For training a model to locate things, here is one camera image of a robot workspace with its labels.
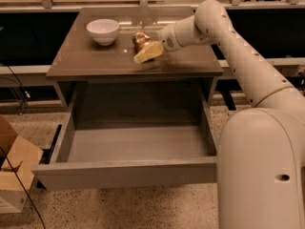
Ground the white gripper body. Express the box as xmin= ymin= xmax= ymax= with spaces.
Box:
xmin=157 ymin=24 xmax=179 ymax=52

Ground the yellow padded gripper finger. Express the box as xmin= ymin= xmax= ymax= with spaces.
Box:
xmin=133 ymin=41 xmax=164 ymax=63

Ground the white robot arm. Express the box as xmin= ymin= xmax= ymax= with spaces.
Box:
xmin=134 ymin=0 xmax=305 ymax=229

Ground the grey drawer cabinet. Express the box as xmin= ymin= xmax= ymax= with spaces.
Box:
xmin=47 ymin=7 xmax=223 ymax=103

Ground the open grey top drawer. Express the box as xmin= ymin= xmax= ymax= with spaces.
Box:
xmin=32 ymin=80 xmax=216 ymax=190

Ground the white ceramic bowl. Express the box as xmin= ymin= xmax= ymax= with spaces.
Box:
xmin=86 ymin=19 xmax=120 ymax=46

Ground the cardboard box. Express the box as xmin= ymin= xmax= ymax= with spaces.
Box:
xmin=0 ymin=116 xmax=43 ymax=214

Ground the black cable on left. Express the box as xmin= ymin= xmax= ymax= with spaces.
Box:
xmin=0 ymin=59 xmax=47 ymax=229

